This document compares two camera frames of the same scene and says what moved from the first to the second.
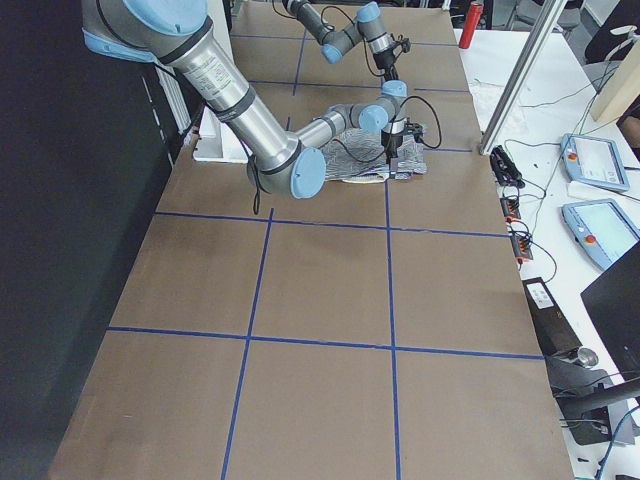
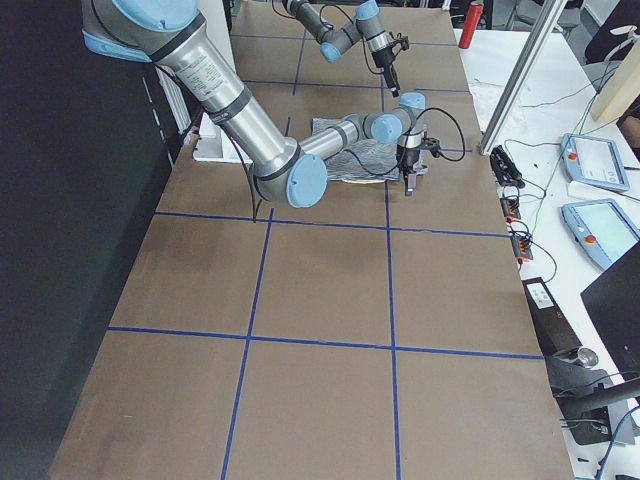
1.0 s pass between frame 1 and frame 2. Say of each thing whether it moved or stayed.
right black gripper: moved
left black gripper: stayed
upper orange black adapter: stayed
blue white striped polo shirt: stayed
